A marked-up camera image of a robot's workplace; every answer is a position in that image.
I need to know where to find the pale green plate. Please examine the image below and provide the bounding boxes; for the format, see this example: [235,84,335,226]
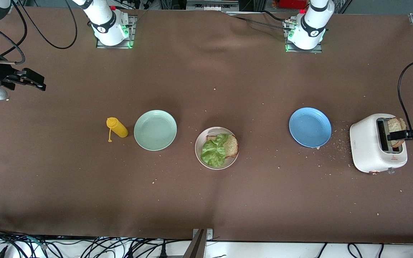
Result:
[134,110,177,151]

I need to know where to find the brown tablecloth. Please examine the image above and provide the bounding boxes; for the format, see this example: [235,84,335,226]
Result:
[0,6,413,245]

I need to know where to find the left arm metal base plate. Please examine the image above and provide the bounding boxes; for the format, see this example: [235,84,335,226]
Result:
[284,17,323,54]

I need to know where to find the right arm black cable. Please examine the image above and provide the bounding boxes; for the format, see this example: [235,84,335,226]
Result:
[0,0,78,66]

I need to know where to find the tangle of black floor cables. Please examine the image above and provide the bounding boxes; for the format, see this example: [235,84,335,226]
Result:
[0,225,193,258]

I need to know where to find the white toaster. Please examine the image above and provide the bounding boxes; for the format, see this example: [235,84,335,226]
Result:
[350,113,408,175]

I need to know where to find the green lettuce leaf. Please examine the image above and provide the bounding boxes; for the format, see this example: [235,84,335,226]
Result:
[200,133,233,168]

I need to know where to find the brown bread slice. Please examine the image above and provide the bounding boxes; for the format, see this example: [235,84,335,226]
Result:
[206,134,239,159]
[387,117,407,148]

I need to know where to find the yellow mustard squeeze bottle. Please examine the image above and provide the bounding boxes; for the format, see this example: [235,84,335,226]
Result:
[106,117,129,143]

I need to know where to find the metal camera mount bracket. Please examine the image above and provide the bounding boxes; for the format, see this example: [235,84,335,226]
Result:
[183,228,214,258]

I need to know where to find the black base power cables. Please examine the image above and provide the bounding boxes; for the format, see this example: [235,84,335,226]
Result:
[228,10,291,32]

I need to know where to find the red box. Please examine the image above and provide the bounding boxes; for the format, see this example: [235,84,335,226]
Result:
[273,0,309,9]

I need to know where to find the grey metal device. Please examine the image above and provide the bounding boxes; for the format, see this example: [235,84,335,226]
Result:
[186,0,240,12]

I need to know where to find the beige plate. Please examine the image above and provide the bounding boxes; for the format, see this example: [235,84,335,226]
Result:
[195,126,239,170]

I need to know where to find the blue plate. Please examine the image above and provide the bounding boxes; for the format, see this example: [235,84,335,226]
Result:
[289,107,332,148]

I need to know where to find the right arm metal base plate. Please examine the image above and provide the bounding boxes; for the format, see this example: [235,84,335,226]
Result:
[96,14,136,49]

